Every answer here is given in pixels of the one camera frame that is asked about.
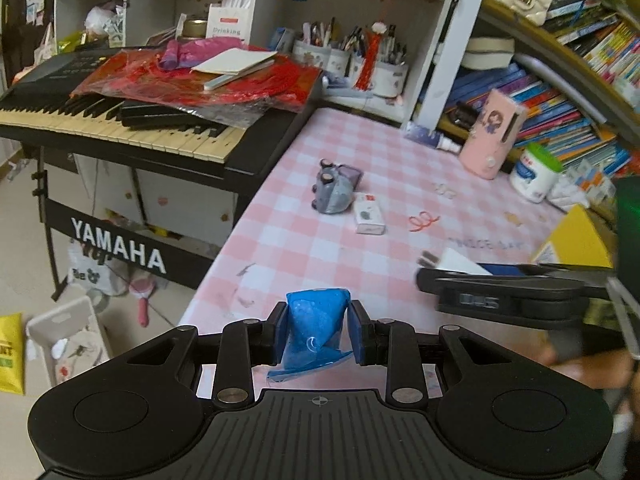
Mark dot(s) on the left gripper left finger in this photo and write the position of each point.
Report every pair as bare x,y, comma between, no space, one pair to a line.
244,345

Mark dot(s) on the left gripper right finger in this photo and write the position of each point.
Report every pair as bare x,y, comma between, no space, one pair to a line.
393,345

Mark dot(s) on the blue packet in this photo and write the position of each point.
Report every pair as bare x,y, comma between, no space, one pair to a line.
315,324

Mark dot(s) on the person's right hand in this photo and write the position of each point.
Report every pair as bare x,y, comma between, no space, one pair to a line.
612,370

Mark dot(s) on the yellow cardboard box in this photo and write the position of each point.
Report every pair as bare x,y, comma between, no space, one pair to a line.
580,239

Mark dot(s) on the white jar green lid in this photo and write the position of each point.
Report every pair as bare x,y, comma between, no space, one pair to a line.
535,173

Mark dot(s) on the small white box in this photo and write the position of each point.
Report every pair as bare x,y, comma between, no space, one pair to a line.
368,215

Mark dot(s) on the pink checked tablecloth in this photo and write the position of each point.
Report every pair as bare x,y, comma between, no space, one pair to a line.
417,200

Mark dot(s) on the black keyboard stand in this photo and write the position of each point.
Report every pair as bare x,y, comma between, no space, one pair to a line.
144,253

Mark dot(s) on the white plastic basket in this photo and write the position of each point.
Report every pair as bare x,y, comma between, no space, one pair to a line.
70,340

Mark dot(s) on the yellow plastic bag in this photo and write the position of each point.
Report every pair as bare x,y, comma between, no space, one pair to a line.
12,353

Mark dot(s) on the white pen holder cup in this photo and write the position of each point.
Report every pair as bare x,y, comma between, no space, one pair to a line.
387,80

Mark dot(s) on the white notebook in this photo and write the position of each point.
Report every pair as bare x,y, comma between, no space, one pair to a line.
236,61

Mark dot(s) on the red plastic bag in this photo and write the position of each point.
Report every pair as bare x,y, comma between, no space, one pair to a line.
135,74

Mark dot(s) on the white cubby shelf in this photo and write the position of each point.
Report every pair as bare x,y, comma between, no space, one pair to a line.
419,25

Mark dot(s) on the black Yamaha keyboard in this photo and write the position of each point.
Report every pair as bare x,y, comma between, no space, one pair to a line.
40,110

